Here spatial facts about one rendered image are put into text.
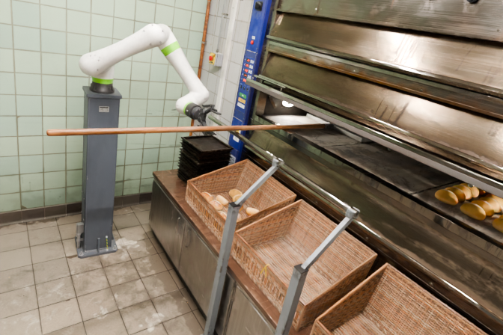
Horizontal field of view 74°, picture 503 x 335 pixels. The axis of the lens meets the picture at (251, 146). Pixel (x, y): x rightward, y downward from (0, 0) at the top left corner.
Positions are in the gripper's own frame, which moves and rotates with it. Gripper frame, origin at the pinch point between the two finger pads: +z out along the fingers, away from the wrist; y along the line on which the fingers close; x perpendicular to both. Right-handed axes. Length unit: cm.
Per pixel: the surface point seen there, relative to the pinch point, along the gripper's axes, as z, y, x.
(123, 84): -121, 8, 5
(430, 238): 110, 14, -45
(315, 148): 36, 0, -48
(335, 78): 35, -41, -46
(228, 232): 41, 43, 8
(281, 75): -5, -33, -47
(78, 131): -6, 10, 68
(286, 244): 43, 60, -40
